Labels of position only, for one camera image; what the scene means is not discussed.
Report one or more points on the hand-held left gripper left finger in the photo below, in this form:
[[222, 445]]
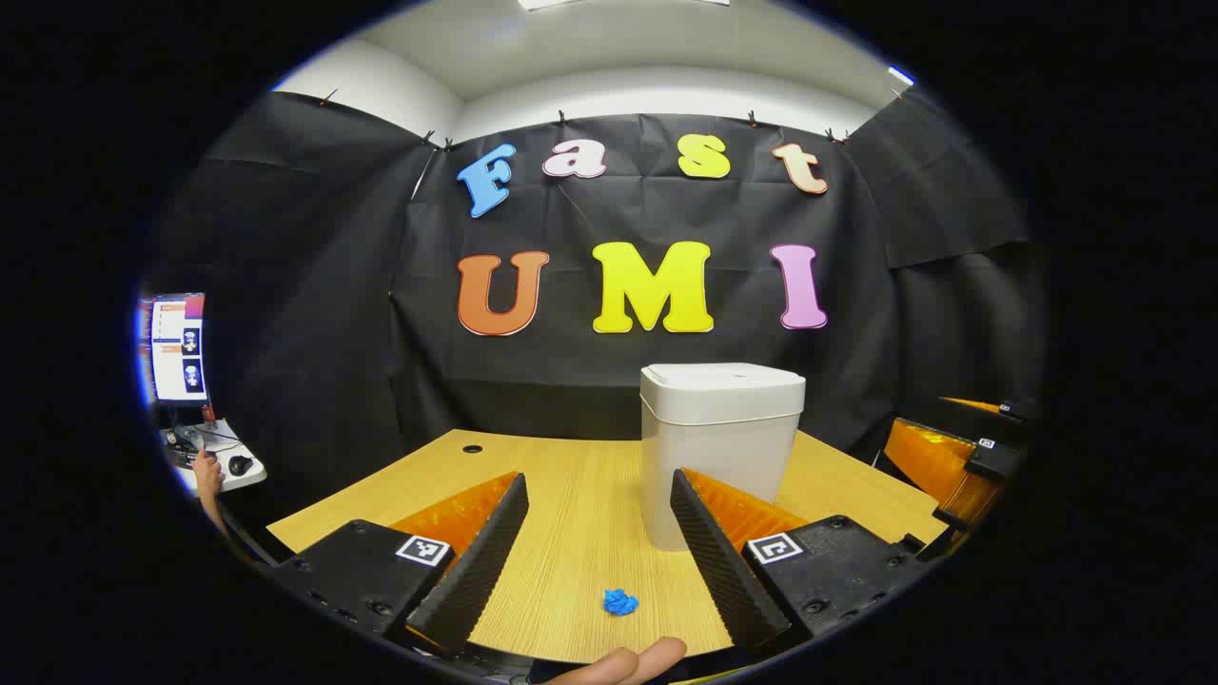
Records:
[[481, 561]]

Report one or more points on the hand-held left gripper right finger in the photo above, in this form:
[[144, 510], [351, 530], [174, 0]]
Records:
[[723, 561]]

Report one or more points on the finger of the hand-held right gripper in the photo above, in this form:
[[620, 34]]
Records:
[[937, 466], [1018, 411]]

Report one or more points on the blue paper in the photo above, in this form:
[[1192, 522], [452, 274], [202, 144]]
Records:
[[620, 601]]

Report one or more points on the white desktop garbage bin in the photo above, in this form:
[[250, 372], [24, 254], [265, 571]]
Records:
[[714, 428]]

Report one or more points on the white side table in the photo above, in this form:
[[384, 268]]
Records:
[[252, 476]]

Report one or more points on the black computer mouse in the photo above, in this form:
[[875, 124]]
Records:
[[240, 465]]

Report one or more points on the black backdrop cloth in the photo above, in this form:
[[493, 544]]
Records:
[[362, 285]]

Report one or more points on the black keyboard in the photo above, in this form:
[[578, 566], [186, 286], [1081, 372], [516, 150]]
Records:
[[181, 454]]

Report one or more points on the computer monitor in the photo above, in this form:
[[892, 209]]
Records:
[[176, 352]]

